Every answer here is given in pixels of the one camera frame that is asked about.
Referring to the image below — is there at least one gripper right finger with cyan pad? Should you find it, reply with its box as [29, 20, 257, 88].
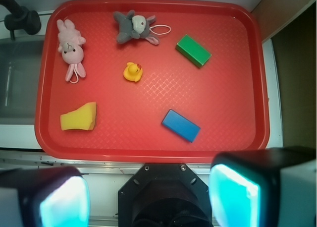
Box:
[208, 146, 317, 227]

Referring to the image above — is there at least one pink plush bunny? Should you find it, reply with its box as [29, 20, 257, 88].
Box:
[56, 19, 86, 84]

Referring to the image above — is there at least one black octagonal mount plate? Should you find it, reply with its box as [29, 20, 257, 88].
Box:
[118, 164, 212, 227]

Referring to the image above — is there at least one yellow rubber duck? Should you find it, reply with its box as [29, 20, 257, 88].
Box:
[123, 62, 143, 82]

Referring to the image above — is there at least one black faucet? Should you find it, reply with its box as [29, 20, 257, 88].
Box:
[0, 0, 42, 41]

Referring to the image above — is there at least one steel sink basin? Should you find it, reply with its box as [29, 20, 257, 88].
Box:
[0, 35, 44, 125]

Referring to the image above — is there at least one grey plush bunny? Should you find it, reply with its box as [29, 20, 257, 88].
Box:
[113, 10, 171, 46]

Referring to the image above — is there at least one red plastic tray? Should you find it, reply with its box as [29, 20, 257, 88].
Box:
[35, 0, 269, 163]

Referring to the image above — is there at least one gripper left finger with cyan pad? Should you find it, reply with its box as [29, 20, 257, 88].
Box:
[0, 167, 90, 227]

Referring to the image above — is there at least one yellow sponge wedge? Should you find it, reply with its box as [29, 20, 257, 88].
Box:
[60, 102, 97, 131]

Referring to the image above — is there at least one blue sponge block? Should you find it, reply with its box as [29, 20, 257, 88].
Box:
[162, 110, 201, 143]

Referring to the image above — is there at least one green sponge block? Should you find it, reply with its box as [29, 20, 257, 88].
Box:
[176, 34, 211, 68]

